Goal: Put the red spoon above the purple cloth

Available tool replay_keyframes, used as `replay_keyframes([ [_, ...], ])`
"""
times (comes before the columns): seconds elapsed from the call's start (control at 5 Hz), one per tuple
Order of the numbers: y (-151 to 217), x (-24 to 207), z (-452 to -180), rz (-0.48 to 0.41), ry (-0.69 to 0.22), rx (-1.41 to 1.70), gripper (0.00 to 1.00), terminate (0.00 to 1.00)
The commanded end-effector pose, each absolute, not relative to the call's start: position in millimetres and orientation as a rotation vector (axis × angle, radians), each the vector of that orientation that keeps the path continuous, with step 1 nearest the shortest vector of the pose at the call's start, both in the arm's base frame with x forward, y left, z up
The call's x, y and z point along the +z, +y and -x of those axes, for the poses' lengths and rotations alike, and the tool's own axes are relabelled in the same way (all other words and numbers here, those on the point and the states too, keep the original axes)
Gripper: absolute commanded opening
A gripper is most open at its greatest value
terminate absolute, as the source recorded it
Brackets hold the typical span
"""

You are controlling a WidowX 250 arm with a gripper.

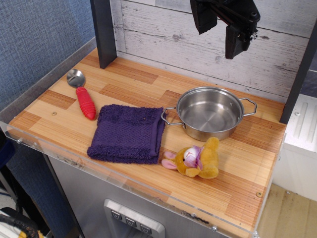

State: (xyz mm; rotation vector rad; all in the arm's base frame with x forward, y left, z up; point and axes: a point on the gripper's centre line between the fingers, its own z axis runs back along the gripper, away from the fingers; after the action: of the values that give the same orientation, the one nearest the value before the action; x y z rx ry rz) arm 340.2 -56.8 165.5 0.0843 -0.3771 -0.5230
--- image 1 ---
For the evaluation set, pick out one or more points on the white appliance at right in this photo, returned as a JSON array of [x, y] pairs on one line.
[[296, 167]]

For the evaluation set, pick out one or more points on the yellow black object bottom left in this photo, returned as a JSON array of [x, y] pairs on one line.
[[12, 228]]

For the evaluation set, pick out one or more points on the dark grey post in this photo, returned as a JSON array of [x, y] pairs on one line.
[[300, 77], [104, 32]]

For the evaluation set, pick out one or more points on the clear acrylic edge guard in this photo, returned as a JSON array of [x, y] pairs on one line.
[[47, 118]]

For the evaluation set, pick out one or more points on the dark grey left post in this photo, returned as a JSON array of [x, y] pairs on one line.
[[104, 32]]

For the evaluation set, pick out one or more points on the dark grey right post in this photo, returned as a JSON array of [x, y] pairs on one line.
[[300, 77]]

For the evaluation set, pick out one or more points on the yellow plush bunny toy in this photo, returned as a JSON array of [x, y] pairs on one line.
[[195, 161]]

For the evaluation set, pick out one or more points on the red handled metal spoon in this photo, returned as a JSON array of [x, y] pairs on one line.
[[76, 79]]

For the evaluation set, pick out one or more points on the silver dispenser panel with buttons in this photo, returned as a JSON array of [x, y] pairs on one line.
[[127, 223]]

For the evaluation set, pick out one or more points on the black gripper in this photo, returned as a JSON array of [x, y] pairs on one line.
[[241, 17]]

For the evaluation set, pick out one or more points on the purple folded cloth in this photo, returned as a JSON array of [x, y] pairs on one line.
[[127, 135]]

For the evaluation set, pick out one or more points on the stainless steel pot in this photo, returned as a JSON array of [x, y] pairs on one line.
[[207, 111]]

